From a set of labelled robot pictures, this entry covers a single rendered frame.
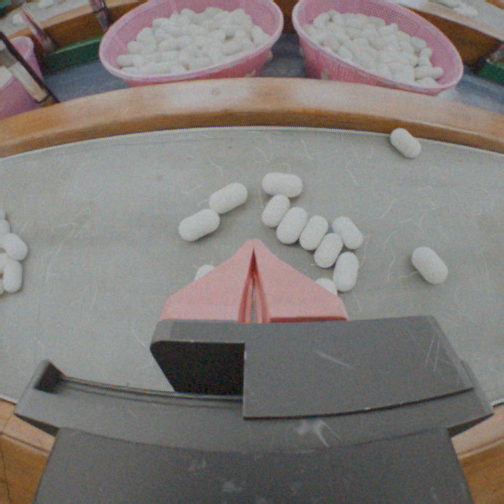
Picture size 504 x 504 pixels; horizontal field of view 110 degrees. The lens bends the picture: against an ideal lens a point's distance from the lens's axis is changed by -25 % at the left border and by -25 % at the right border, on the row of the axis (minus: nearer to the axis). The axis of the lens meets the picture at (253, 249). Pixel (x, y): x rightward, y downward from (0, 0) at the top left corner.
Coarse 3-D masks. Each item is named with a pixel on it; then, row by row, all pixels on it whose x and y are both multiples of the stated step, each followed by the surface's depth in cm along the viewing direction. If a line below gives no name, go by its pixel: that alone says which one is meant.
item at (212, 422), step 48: (48, 384) 4; (96, 384) 4; (48, 432) 4; (96, 432) 3; (144, 432) 3; (192, 432) 3; (240, 432) 3; (288, 432) 3; (336, 432) 3; (384, 432) 3
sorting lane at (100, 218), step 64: (256, 128) 24; (320, 128) 24; (0, 192) 23; (64, 192) 22; (128, 192) 22; (192, 192) 22; (256, 192) 22; (320, 192) 22; (384, 192) 22; (448, 192) 22; (64, 256) 21; (128, 256) 21; (192, 256) 20; (384, 256) 20; (448, 256) 20; (0, 320) 19; (64, 320) 19; (128, 320) 19; (448, 320) 19; (0, 384) 17; (128, 384) 18
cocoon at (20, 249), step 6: (12, 234) 20; (6, 240) 19; (12, 240) 19; (18, 240) 20; (6, 246) 19; (12, 246) 19; (18, 246) 19; (24, 246) 20; (12, 252) 19; (18, 252) 19; (24, 252) 20; (12, 258) 19; (18, 258) 19
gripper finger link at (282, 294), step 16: (256, 240) 12; (256, 256) 9; (272, 256) 9; (256, 272) 9; (272, 272) 7; (288, 272) 7; (256, 288) 11; (272, 288) 6; (288, 288) 6; (304, 288) 6; (320, 288) 6; (256, 304) 11; (272, 304) 5; (288, 304) 5; (304, 304) 5; (320, 304) 5; (336, 304) 5; (256, 320) 11; (272, 320) 5; (288, 320) 5; (304, 320) 5; (320, 320) 5; (336, 320) 5
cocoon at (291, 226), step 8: (296, 208) 20; (288, 216) 19; (296, 216) 19; (304, 216) 19; (280, 224) 20; (288, 224) 19; (296, 224) 19; (304, 224) 20; (280, 232) 19; (288, 232) 19; (296, 232) 19; (280, 240) 20; (288, 240) 19
